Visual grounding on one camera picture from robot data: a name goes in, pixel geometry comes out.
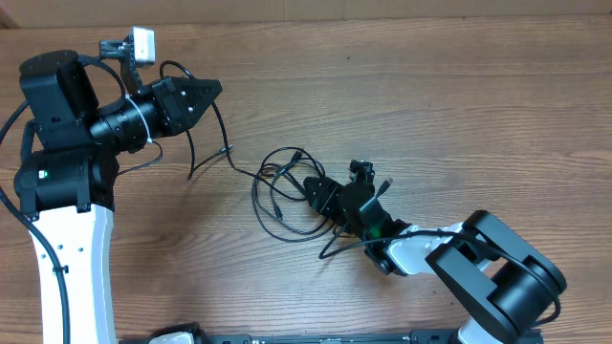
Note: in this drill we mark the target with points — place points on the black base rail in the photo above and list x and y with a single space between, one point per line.
193 333

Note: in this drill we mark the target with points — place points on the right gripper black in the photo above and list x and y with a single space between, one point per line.
330 206

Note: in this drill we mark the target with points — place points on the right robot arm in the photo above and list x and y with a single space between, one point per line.
505 284

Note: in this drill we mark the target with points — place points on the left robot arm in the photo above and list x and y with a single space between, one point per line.
65 182

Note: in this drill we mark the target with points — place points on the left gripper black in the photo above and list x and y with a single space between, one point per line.
170 109

